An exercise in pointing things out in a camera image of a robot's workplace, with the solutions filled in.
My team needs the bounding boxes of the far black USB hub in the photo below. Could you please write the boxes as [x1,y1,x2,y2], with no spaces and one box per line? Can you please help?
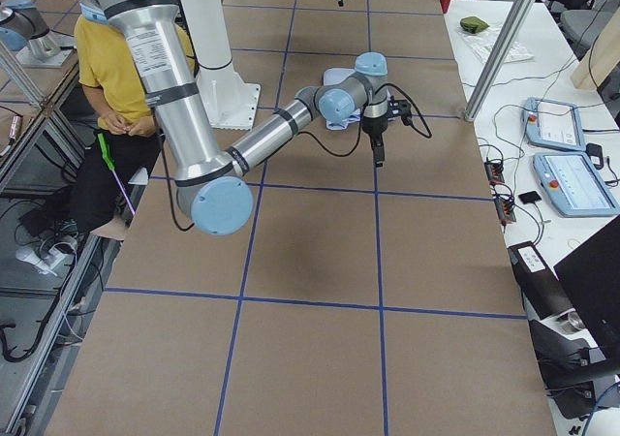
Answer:
[483,160,506,185]

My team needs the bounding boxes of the light blue striped shirt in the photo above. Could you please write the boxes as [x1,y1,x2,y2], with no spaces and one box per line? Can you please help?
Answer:
[319,68,360,131]

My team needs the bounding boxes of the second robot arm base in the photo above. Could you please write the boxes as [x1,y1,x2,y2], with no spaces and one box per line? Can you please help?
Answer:
[1,0,75,68]

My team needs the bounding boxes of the olive green folded cloth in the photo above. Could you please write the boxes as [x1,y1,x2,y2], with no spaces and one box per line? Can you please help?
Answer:
[459,16,489,34]

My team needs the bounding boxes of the green purple handled tool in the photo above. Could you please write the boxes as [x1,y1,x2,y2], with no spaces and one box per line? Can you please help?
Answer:
[96,132,136,215]

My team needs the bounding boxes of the black usb hub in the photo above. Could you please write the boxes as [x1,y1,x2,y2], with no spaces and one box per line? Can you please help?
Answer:
[493,194,516,226]
[483,160,506,185]

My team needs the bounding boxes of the upper blue teach pendant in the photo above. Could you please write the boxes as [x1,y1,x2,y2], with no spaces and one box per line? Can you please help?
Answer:
[522,97,586,152]

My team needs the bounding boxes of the person in yellow shirt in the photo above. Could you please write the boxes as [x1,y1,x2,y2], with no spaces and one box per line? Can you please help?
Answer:
[47,0,198,236]

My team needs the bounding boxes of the lower blue teach pendant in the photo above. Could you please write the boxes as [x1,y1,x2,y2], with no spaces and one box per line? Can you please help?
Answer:
[532,152,619,217]

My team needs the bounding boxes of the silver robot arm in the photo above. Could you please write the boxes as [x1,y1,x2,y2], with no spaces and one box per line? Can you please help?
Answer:
[81,0,388,235]

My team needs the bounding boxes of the aluminium camera post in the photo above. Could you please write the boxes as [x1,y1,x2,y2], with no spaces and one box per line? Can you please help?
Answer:
[464,0,535,122]

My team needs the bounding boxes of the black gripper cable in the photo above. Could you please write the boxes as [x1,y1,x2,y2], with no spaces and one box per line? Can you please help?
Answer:
[159,81,435,234]

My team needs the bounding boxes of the blue teach pendant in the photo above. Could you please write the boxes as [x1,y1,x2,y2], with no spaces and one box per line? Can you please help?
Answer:
[532,152,619,217]
[522,97,586,152]

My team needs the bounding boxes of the black phone on desk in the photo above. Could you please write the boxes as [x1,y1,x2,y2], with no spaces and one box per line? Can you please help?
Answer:
[518,191,542,204]

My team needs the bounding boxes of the black box white label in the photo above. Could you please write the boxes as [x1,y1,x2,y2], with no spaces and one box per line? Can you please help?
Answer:
[507,241,573,319]

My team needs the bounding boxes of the clear plastic bag green print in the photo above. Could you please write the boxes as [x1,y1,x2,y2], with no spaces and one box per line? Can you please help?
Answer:
[459,22,537,64]

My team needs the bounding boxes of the black device under monitor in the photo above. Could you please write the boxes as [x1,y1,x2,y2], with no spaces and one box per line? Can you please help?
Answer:
[529,320,619,419]

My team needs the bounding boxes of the near black USB hub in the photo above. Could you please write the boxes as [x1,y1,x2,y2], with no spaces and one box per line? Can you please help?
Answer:
[493,194,516,226]

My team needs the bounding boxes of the black monitor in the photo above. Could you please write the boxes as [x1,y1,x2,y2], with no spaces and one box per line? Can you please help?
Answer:
[554,218,619,358]

